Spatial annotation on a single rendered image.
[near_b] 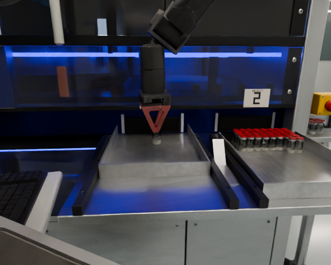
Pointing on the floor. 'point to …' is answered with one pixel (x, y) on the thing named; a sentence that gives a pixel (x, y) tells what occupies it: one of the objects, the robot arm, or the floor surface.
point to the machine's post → (302, 104)
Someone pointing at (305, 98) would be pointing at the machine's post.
